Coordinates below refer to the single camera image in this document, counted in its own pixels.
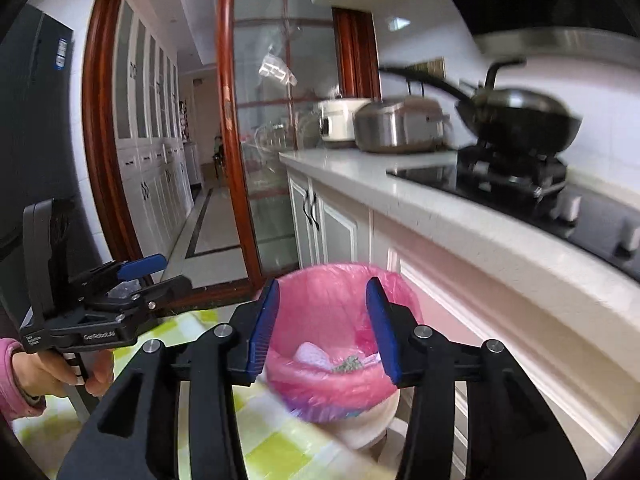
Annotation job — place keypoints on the red-brown wooden door frame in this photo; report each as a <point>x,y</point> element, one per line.
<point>97,135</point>

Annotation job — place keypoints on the grey-green scrap clump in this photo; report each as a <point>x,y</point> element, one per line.
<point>347,365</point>

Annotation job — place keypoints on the person's left forearm pink sleeve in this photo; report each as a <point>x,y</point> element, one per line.
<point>12,385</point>

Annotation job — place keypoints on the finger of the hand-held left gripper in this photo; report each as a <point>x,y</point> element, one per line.
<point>142,266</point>
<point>160,292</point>

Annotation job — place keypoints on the black glass gas stove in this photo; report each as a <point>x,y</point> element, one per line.
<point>505,185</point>

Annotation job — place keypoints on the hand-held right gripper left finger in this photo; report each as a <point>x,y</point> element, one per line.
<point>264,332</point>

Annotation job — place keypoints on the white crumpled paper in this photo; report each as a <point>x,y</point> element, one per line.
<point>312,355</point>

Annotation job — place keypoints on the black wok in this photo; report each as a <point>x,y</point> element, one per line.
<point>520,112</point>

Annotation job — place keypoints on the white rice cooker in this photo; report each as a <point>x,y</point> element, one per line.
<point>337,120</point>

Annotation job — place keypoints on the gold wall socket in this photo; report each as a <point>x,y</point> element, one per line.
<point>430,67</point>

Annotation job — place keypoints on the green checkered tablecloth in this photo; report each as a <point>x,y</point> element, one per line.
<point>280,442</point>

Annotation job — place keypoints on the white hallway cabinets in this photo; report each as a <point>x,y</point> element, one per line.
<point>145,185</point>

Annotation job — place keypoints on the silver rice cooker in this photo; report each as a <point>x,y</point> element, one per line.
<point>400,127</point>

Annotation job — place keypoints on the black refrigerator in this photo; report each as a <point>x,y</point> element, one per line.
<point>35,135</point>

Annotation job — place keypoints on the white waste bin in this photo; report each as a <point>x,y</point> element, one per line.
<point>365,425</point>

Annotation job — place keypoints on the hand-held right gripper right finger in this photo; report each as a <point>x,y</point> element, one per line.
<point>381,332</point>

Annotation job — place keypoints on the sliding glass door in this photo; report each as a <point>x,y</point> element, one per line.
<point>262,185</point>

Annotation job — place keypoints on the person's left hand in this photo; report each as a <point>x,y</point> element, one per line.
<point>100,367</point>

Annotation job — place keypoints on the pink plastic bin liner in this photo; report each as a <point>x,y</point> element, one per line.
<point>325,305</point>

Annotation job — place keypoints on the black range hood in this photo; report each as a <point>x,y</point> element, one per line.
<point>530,0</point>

